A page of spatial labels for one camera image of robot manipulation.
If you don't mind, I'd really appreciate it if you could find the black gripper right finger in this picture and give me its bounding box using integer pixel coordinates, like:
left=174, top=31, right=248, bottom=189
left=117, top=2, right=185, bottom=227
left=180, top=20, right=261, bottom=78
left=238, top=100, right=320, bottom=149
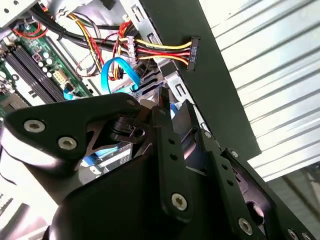
left=173, top=101, right=320, bottom=240

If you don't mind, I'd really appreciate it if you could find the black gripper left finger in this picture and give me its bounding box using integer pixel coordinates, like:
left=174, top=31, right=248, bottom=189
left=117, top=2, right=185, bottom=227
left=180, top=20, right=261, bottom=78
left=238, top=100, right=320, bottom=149
left=3, top=85, right=193, bottom=224

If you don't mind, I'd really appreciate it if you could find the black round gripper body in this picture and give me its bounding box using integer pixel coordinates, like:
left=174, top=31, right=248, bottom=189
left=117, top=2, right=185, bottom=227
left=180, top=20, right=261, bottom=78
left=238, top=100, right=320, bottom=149
left=47, top=151, right=237, bottom=240

